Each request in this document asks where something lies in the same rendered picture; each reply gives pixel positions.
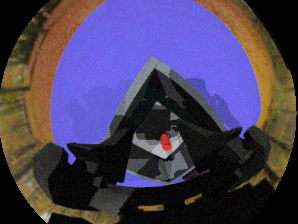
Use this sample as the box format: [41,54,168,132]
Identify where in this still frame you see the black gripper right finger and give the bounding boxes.
[176,120,242,173]

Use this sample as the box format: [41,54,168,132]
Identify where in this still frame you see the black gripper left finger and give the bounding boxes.
[67,123,134,183]

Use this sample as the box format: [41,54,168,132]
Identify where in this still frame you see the red peg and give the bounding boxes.
[158,132,173,151]

